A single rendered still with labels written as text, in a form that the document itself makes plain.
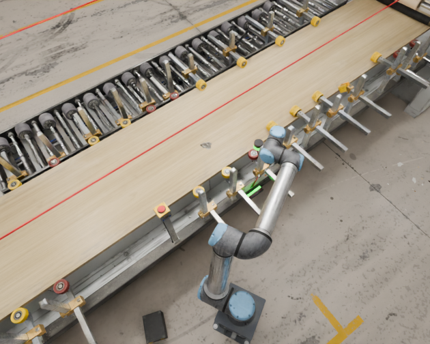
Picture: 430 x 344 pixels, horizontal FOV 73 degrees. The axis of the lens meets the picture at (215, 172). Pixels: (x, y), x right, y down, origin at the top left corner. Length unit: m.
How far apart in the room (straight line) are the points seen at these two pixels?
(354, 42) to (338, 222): 1.71
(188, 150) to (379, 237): 1.95
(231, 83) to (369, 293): 2.14
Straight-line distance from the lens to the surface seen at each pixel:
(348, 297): 2.89
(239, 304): 1.82
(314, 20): 3.35
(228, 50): 2.86
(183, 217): 2.24
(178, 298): 2.73
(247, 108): 2.44
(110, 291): 2.13
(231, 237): 1.31
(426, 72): 4.03
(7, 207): 2.44
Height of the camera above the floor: 2.68
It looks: 59 degrees down
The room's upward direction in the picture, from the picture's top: 4 degrees counter-clockwise
